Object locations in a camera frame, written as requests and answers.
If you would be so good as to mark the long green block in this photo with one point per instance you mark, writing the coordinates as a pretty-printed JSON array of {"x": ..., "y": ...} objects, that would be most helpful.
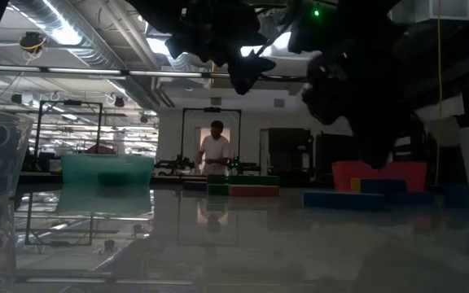
[{"x": 255, "y": 180}]

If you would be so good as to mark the person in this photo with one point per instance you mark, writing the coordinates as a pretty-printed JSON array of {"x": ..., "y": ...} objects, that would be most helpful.
[{"x": 214, "y": 150}]

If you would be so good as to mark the green plastic bin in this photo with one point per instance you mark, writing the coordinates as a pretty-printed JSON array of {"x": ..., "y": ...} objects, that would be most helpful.
[{"x": 108, "y": 167}]

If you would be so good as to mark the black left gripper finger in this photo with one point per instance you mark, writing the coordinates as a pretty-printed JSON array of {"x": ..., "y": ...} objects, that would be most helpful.
[{"x": 246, "y": 77}]

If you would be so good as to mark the red plastic bin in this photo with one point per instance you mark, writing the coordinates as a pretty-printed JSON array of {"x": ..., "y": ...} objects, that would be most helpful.
[{"x": 411, "y": 173}]

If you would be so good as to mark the black cell frame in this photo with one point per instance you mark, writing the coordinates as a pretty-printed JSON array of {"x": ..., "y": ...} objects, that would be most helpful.
[
  {"x": 71, "y": 102},
  {"x": 212, "y": 109}
]

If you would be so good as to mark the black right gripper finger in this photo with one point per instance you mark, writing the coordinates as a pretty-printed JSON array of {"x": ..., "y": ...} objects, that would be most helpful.
[{"x": 379, "y": 146}]

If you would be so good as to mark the yellow block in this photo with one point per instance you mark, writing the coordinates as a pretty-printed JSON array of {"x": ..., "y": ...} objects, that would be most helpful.
[{"x": 355, "y": 185}]

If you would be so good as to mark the ceiling light bar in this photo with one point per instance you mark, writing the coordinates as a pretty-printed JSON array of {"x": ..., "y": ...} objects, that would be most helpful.
[{"x": 84, "y": 71}]

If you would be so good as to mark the silver ceiling duct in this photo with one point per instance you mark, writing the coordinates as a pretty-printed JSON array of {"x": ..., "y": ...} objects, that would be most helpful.
[{"x": 75, "y": 36}]

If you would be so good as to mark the pink block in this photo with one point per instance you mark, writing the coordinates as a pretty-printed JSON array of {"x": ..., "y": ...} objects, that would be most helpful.
[{"x": 255, "y": 191}]

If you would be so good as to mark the black background robot arm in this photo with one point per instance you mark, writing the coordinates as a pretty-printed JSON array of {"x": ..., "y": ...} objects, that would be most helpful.
[
  {"x": 175, "y": 163},
  {"x": 244, "y": 166}
]

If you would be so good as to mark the black cabinet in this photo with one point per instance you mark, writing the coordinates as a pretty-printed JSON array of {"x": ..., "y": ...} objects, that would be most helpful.
[{"x": 289, "y": 154}]

